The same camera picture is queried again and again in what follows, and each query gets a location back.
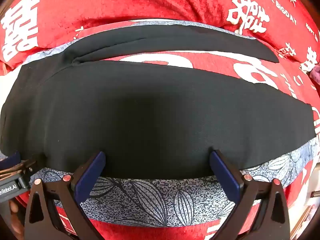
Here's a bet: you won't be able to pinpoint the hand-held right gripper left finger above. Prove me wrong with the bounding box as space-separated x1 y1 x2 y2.
24 151 107 240

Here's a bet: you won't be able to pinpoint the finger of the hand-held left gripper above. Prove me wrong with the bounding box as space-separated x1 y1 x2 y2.
0 151 21 167

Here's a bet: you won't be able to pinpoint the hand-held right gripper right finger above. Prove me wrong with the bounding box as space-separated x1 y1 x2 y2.
209 150 291 240

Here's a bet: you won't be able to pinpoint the black pants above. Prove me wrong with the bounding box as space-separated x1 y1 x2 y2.
0 25 317 180

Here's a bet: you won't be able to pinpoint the person's left hand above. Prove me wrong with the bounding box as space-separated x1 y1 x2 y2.
9 201 25 233

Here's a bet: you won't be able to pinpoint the grey leaf-patterned cloth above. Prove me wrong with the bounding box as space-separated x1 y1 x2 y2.
0 20 320 228

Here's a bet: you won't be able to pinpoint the wooden furniture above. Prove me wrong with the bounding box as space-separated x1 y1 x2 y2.
290 190 320 240

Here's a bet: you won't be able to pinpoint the red printed blanket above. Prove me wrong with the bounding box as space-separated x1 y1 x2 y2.
0 0 320 240

